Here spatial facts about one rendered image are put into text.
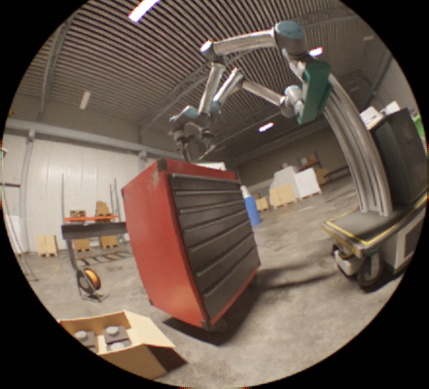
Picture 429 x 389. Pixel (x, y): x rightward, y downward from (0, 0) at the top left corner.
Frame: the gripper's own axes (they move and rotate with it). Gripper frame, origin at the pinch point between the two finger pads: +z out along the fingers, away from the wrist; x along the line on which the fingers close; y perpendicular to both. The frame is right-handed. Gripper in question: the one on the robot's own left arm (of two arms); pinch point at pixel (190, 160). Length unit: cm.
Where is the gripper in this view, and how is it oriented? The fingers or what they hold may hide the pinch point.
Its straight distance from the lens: 95.8
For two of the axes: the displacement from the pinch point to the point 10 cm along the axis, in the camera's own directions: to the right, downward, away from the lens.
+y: -8.8, 3.2, -3.7
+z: 3.9, 9.1, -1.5
